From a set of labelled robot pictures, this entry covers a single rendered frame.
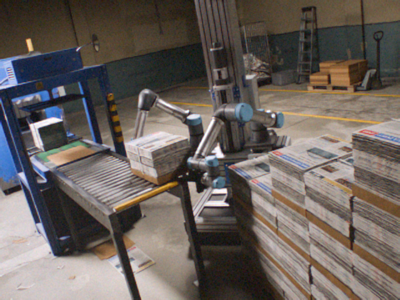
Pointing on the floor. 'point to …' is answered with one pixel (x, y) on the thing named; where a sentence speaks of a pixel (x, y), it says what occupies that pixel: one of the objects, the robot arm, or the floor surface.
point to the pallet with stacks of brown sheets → (339, 75)
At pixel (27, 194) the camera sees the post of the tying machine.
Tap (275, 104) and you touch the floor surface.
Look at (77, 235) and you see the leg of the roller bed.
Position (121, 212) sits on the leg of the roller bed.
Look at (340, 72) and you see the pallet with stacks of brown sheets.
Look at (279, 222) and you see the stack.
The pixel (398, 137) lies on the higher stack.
